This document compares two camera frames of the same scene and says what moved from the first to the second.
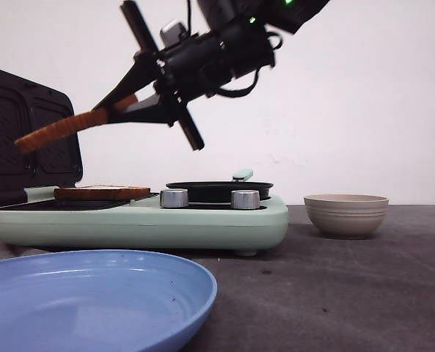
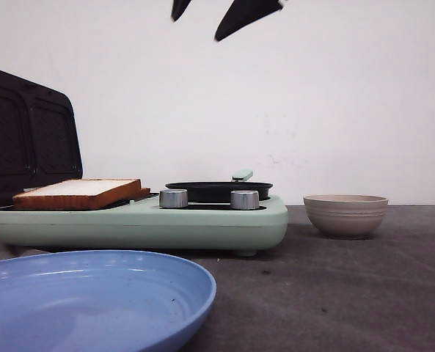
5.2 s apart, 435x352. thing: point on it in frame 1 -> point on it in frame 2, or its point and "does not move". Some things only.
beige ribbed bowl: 345,216 does not move
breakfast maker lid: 13,106 does not move
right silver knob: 245,199 does not move
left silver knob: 172,198 does not move
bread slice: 71,127 -> 79,194
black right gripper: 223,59 -> 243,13
